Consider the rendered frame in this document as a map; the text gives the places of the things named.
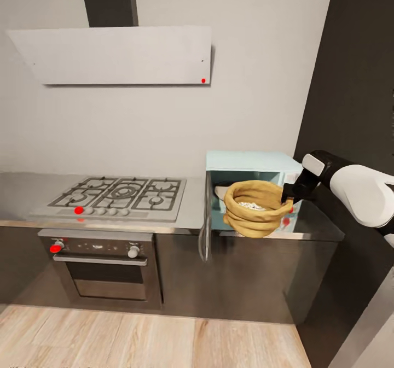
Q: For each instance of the fridge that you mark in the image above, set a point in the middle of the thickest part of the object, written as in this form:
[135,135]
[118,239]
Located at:
[349,112]

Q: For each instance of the burner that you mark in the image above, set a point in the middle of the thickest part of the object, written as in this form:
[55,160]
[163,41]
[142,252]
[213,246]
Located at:
[127,198]

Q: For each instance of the range hood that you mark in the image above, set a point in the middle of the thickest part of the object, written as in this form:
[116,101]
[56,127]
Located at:
[116,50]

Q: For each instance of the popcorn bag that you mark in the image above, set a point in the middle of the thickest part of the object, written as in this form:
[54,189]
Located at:
[255,223]

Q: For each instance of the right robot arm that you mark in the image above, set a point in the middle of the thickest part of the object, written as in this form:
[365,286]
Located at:
[368,194]

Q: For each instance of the oven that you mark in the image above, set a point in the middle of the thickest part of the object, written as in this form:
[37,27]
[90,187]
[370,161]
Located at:
[106,268]

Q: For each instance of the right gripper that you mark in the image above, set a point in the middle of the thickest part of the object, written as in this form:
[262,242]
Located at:
[299,192]

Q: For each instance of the microwave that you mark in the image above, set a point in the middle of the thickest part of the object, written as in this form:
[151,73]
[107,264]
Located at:
[224,168]

